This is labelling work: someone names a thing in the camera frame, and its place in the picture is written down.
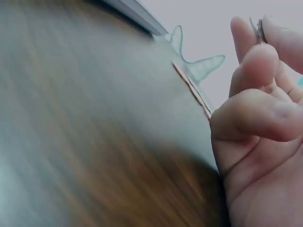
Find thin brown flat board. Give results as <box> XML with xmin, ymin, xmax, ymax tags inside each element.
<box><xmin>171</xmin><ymin>61</ymin><xmax>213</xmax><ymax>120</ymax></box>

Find translucent light blue hair claw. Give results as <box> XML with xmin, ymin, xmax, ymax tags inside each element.
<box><xmin>164</xmin><ymin>25</ymin><xmax>226</xmax><ymax>88</ymax></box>

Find person's right hand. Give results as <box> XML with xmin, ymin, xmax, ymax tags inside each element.
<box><xmin>210</xmin><ymin>14</ymin><xmax>303</xmax><ymax>227</ymax></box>

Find thin dark grey metal piece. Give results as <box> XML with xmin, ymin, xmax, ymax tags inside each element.
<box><xmin>249</xmin><ymin>16</ymin><xmax>268</xmax><ymax>45</ymax></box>

